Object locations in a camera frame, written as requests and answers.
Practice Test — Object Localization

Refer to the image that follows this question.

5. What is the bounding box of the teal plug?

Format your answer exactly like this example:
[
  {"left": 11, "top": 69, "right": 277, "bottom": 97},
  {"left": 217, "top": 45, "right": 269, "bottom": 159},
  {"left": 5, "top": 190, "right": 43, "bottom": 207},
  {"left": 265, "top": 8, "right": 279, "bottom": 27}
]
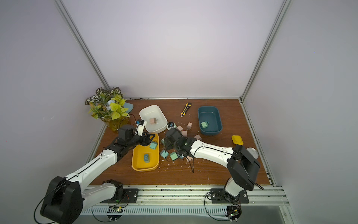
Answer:
[
  {"left": 149, "top": 141, "right": 158, "bottom": 150},
  {"left": 144, "top": 154, "right": 150, "bottom": 163}
]

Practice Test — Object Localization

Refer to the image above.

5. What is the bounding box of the green plug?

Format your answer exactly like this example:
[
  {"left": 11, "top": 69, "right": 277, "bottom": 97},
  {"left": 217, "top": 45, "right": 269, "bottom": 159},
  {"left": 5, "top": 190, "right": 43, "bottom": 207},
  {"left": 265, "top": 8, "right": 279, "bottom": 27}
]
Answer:
[
  {"left": 169, "top": 152, "right": 179, "bottom": 161},
  {"left": 201, "top": 121, "right": 209, "bottom": 129}
]

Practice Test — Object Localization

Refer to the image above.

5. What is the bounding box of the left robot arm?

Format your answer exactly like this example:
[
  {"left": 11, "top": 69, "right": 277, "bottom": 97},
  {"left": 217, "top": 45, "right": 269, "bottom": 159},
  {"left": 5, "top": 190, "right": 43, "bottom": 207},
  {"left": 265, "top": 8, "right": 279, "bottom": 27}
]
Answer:
[{"left": 34, "top": 125, "right": 155, "bottom": 224}]

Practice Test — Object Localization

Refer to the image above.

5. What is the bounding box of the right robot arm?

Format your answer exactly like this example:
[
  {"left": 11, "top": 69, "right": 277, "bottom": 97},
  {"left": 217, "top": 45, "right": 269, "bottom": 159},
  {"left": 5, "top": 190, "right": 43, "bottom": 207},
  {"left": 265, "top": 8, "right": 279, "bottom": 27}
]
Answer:
[{"left": 164, "top": 128, "right": 261, "bottom": 199}]

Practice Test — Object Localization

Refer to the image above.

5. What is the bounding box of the white storage box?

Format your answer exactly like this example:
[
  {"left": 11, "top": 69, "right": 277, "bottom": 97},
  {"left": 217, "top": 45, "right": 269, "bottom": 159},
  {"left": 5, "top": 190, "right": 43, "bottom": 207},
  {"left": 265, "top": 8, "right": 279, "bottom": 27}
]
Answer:
[{"left": 139, "top": 105, "right": 168, "bottom": 134}]

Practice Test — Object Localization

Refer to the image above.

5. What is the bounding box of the yellow storage box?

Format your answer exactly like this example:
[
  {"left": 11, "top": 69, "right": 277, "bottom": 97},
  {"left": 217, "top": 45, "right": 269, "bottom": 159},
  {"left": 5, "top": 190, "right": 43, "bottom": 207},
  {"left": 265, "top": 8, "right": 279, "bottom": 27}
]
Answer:
[{"left": 132, "top": 134, "right": 159, "bottom": 172}]

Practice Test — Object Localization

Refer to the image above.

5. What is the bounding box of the teal storage box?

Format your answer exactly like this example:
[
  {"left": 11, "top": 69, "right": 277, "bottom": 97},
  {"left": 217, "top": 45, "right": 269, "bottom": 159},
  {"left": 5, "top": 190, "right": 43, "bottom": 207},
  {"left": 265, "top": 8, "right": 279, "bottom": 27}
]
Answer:
[{"left": 198, "top": 106, "right": 223, "bottom": 136}]

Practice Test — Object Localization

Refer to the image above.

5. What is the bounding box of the green plug bottom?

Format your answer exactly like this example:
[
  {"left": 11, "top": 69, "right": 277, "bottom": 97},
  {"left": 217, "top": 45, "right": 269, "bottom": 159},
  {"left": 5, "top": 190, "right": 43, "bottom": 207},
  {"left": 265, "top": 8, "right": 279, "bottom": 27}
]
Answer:
[{"left": 169, "top": 152, "right": 179, "bottom": 161}]

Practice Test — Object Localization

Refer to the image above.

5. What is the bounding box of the yellow black utility knife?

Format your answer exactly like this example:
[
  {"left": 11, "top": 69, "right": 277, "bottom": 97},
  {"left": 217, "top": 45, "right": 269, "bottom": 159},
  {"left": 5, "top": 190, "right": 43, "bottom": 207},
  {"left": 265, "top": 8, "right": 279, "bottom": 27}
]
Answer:
[{"left": 180, "top": 103, "right": 192, "bottom": 117}]

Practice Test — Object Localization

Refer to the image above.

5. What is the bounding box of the potted green plant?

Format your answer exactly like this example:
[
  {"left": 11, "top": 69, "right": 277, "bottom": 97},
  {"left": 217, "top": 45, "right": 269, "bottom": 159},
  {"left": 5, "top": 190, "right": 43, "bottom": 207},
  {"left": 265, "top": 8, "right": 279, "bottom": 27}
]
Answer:
[{"left": 85, "top": 87, "right": 130, "bottom": 133}]

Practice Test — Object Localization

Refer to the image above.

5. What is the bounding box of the yellow toy shovel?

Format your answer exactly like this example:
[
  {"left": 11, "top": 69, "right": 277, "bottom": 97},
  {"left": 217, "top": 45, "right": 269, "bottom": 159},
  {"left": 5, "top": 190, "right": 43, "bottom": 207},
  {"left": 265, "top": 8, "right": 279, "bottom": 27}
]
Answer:
[{"left": 231, "top": 135, "right": 244, "bottom": 145}]

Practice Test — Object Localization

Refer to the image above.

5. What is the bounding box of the metal tin can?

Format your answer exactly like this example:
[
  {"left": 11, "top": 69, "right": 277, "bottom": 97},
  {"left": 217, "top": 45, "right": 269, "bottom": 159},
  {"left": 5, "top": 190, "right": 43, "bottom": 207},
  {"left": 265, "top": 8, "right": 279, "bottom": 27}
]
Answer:
[{"left": 247, "top": 147, "right": 259, "bottom": 159}]

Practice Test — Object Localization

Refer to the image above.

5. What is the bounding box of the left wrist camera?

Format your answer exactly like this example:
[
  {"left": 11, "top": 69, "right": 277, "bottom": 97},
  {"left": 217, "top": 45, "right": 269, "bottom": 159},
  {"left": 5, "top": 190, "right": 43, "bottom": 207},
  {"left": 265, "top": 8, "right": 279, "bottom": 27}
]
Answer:
[{"left": 136, "top": 119, "right": 147, "bottom": 136}]

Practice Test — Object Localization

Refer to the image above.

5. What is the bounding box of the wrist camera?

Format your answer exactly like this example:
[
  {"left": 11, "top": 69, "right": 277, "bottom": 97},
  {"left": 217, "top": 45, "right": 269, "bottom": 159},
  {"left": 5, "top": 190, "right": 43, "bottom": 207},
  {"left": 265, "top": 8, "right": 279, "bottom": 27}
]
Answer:
[
  {"left": 136, "top": 119, "right": 147, "bottom": 136},
  {"left": 167, "top": 121, "right": 177, "bottom": 130}
]

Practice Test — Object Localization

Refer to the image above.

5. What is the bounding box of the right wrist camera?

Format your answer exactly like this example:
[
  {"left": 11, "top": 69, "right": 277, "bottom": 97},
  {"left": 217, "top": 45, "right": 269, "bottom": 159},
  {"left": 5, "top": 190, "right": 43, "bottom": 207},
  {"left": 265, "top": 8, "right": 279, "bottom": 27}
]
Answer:
[{"left": 167, "top": 121, "right": 177, "bottom": 130}]

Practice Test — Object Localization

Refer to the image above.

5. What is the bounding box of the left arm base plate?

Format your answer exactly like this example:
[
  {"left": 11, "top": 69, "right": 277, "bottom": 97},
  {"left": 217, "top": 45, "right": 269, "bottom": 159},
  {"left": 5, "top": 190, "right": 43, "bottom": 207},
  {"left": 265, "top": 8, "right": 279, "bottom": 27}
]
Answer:
[{"left": 100, "top": 188, "right": 139, "bottom": 204}]

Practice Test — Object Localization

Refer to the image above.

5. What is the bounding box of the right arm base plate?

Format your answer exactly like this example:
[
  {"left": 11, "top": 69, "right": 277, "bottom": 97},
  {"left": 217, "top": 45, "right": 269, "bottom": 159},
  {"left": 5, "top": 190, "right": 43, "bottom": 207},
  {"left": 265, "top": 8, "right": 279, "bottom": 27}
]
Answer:
[{"left": 208, "top": 188, "right": 249, "bottom": 204}]

